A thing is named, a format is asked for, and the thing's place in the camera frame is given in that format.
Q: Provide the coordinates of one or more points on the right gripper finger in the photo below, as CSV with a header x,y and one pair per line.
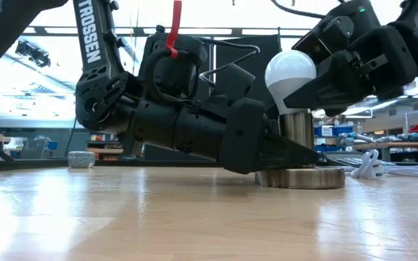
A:
x,y
328,87

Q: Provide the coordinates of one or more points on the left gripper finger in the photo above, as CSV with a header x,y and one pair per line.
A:
x,y
285,154

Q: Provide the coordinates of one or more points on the brass lamp socket base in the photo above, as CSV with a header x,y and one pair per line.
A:
x,y
303,177

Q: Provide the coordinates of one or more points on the white lightbulb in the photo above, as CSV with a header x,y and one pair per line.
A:
x,y
289,69

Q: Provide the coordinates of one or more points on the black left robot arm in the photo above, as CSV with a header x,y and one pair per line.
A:
x,y
93,54

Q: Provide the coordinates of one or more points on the blue storage bin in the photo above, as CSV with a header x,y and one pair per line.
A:
x,y
344,130

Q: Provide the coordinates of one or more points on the grey power tool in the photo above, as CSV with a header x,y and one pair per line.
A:
x,y
356,138
408,137

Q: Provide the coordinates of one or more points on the black fabric divider panel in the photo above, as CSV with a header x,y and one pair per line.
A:
x,y
267,43
165,154

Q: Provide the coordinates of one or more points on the wooden workbench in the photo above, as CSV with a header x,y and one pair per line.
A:
x,y
405,145

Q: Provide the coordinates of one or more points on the small grey round container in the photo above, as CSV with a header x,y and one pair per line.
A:
x,y
81,159

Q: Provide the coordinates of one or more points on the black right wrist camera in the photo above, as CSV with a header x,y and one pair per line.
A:
x,y
325,36

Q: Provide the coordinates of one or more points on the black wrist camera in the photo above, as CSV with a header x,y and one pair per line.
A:
x,y
232,85
325,36

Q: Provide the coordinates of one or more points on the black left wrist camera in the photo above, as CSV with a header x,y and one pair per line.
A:
x,y
232,85

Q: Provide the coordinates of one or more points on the black hanging camera rig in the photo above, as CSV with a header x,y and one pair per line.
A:
x,y
33,53

